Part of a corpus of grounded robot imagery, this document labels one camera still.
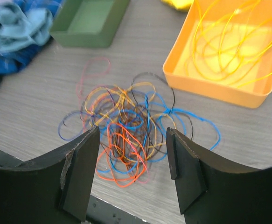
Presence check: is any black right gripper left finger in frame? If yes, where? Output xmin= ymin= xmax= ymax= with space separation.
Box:
xmin=0 ymin=127 xmax=100 ymax=224

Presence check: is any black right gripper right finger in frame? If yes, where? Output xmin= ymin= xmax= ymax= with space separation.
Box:
xmin=166 ymin=128 xmax=272 ymax=224

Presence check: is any yellow wire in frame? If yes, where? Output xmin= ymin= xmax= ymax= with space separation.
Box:
xmin=193 ymin=0 xmax=272 ymax=81
xmin=184 ymin=21 xmax=244 ymax=80

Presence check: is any blue plaid cloth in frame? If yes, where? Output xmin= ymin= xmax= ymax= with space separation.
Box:
xmin=0 ymin=0 xmax=63 ymax=75

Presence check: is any yellow plastic bin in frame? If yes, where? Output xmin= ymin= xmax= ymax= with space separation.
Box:
xmin=163 ymin=0 xmax=272 ymax=108

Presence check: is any green plastic bin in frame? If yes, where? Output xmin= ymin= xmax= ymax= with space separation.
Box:
xmin=50 ymin=0 xmax=130 ymax=48

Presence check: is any light blue cloth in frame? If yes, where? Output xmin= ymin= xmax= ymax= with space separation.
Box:
xmin=0 ymin=2 xmax=53 ymax=53

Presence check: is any yellow cloth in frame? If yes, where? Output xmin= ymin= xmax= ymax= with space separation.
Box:
xmin=161 ymin=0 xmax=194 ymax=12

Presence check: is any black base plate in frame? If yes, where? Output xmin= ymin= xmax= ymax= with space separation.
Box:
xmin=0 ymin=143 xmax=143 ymax=224

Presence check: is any tangled coloured wire pile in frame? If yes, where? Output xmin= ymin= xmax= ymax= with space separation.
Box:
xmin=57 ymin=57 xmax=222 ymax=189

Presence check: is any pink wire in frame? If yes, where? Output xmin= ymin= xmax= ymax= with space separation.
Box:
xmin=76 ymin=57 xmax=111 ymax=101

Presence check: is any yellow wire in bin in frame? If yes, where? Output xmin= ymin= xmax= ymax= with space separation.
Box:
xmin=184 ymin=21 xmax=244 ymax=80

